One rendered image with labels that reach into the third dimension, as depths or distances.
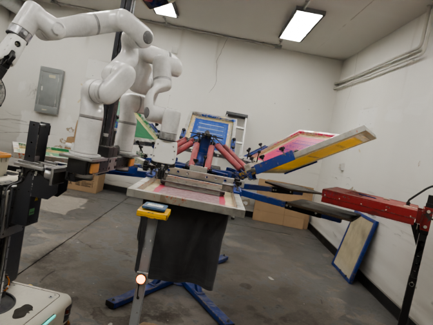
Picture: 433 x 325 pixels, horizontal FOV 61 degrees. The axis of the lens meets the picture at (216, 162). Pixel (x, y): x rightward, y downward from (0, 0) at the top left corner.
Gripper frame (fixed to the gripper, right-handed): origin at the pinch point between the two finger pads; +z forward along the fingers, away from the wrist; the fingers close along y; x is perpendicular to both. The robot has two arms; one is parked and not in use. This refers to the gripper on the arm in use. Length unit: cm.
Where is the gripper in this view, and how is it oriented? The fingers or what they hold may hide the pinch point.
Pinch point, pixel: (161, 174)
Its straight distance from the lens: 162.0
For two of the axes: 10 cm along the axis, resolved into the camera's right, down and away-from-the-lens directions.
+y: 9.8, 1.9, 0.1
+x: 0.0, -0.7, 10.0
